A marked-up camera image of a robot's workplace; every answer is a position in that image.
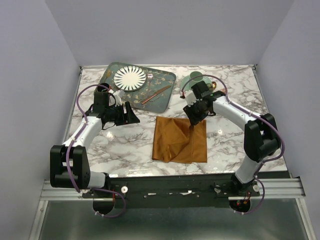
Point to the aluminium frame rail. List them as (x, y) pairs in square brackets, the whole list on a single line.
[(275, 188)]

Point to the white black striped plate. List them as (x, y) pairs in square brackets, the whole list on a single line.
[(129, 78)]

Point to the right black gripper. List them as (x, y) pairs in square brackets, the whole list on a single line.
[(193, 119)]

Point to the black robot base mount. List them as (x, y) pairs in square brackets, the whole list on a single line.
[(178, 191)]

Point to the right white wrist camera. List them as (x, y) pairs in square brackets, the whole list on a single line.
[(190, 98)]

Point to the gold spoon with flower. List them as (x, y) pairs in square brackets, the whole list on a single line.
[(212, 85)]

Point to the orange-brown cloth napkin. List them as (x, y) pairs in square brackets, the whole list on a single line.
[(176, 140)]

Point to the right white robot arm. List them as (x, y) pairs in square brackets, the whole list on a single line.
[(260, 131)]

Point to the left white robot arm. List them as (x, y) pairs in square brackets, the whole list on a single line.
[(69, 164)]

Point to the mint green saucer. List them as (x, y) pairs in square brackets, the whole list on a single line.
[(186, 85)]

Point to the copper black mug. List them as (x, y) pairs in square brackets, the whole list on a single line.
[(103, 88)]

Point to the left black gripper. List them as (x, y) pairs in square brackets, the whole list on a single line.
[(132, 117)]

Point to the copper table knife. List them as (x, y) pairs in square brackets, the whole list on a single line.
[(155, 94)]

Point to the mint green cup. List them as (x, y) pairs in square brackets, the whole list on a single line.
[(196, 76)]

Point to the teal floral serving tray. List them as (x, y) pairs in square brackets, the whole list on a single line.
[(161, 79)]

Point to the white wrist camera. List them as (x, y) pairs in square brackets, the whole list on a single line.
[(190, 98), (116, 97)]

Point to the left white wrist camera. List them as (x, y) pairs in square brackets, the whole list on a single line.
[(116, 97)]

